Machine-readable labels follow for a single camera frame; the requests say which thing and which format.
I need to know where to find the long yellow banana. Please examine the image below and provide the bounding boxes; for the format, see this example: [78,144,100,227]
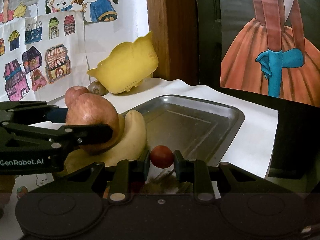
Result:
[65,110,147,174]

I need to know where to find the red apple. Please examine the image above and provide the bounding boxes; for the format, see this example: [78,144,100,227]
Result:
[66,93,119,155]
[65,86,89,108]

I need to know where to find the small orange tangerine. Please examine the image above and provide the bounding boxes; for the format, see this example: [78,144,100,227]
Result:
[103,186,110,199]

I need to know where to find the small brown walnut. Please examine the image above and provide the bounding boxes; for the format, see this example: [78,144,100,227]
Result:
[143,176,178,195]

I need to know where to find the short yellow banana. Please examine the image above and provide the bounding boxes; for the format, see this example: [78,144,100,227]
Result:
[117,114,125,142]

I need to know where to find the metal baking tray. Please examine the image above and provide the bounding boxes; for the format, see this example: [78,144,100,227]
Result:
[120,94,246,196]

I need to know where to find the colourful houses drawing paper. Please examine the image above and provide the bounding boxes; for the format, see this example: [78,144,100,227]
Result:
[1,11,89,101]

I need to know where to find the small kiwi beside bowl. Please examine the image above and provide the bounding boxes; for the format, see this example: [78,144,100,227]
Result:
[87,80,108,96]

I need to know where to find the yellow plastic colander bowl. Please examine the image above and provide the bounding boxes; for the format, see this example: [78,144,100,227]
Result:
[87,31,158,94]

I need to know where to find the boy with fan drawing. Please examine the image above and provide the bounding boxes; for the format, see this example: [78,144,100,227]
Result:
[1,0,39,25]

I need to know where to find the orange dress lady poster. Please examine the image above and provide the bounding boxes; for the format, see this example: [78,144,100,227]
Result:
[220,0,319,107]

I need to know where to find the brown wooden door frame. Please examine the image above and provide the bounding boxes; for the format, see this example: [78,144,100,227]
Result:
[147,0,199,85]

